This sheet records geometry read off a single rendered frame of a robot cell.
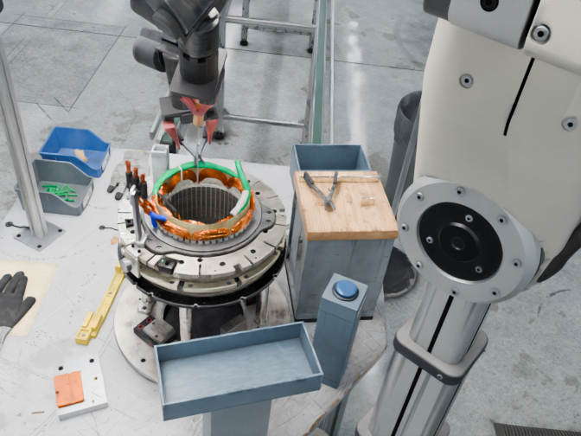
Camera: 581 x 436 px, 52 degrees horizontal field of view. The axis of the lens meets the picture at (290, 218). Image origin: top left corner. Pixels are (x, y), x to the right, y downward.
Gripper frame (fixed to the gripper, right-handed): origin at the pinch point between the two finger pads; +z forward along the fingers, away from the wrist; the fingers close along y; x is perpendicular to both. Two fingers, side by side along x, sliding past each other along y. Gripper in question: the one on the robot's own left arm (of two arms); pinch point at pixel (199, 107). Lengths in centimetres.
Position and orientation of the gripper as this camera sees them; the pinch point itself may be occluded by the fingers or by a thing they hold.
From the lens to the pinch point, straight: 99.1
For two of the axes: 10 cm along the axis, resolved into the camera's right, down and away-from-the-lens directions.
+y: -1.8, 8.6, -4.8
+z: -1.3, 4.6, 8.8
